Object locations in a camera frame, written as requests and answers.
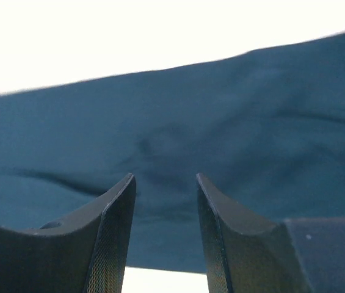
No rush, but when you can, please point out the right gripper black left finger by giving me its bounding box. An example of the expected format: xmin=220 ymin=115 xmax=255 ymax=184
xmin=0 ymin=174 xmax=136 ymax=293

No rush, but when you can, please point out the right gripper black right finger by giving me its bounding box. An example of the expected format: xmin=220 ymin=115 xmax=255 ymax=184
xmin=196 ymin=173 xmax=312 ymax=292

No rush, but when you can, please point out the black t shirt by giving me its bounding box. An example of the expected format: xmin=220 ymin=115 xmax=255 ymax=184
xmin=0 ymin=33 xmax=345 ymax=272

